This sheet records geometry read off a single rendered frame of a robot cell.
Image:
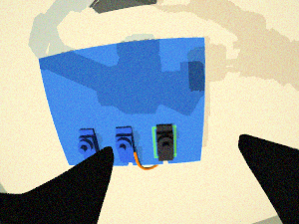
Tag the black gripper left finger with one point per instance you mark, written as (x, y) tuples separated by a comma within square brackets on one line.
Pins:
[(75, 197)]

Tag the blue flat deck plate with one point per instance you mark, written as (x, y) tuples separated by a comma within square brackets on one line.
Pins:
[(115, 95)]

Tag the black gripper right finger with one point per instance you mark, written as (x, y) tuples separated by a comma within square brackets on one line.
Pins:
[(276, 168)]

